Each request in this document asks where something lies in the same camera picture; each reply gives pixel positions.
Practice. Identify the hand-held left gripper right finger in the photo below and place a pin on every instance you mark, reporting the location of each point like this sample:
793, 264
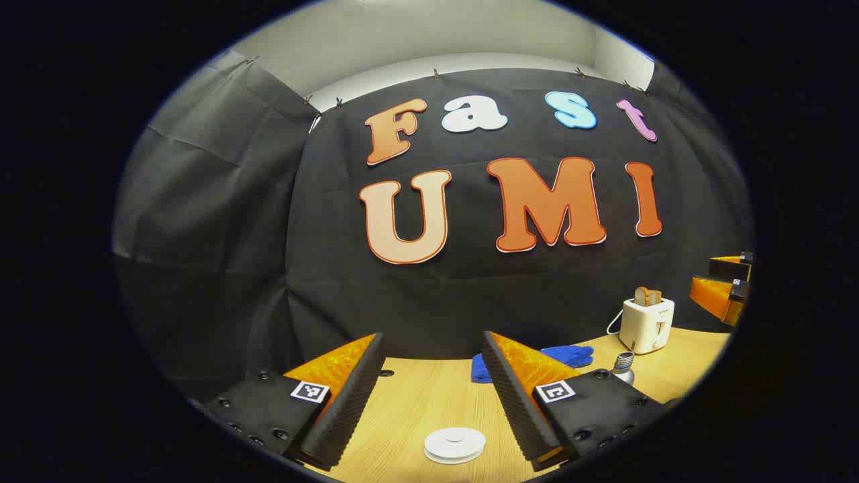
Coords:
513, 402

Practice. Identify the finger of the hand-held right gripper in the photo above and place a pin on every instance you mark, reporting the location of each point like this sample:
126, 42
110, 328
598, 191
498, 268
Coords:
718, 298
731, 268

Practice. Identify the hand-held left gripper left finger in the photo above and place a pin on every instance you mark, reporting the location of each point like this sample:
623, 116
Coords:
349, 402

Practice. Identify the white teacup lid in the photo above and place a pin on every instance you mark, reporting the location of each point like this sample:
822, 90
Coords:
454, 439

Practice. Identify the silver water bottle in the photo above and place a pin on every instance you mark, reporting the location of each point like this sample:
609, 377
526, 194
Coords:
623, 367

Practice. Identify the bread slice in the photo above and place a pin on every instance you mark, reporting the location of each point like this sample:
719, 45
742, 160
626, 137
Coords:
655, 297
641, 296

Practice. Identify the blue towel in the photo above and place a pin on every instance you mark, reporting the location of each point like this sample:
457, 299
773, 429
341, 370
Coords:
570, 354

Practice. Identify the white toaster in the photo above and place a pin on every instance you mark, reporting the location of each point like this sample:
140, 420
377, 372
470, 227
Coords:
645, 329

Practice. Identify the black backdrop cloth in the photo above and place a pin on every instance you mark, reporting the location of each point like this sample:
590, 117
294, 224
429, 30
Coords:
268, 235

